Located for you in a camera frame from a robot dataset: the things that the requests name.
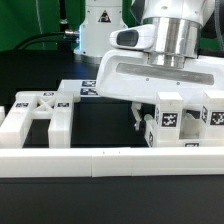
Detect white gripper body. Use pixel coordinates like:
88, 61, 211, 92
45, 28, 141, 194
96, 50, 224, 110

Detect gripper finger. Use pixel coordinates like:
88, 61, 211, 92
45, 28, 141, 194
131, 102, 142, 130

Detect white chair seat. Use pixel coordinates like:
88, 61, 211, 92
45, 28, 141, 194
145, 113, 224, 148

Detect white chair back frame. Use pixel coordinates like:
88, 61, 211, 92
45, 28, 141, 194
0, 91, 81, 149

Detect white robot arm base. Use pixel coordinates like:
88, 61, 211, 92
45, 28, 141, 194
74, 0, 127, 64

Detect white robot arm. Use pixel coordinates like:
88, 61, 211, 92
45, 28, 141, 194
96, 0, 224, 110

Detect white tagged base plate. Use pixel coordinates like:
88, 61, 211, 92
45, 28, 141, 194
58, 80, 98, 97

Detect white U-shaped fence wall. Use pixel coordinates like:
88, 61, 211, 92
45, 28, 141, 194
0, 107, 224, 178

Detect black cable bundle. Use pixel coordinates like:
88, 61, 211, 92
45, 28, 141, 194
13, 29, 81, 52

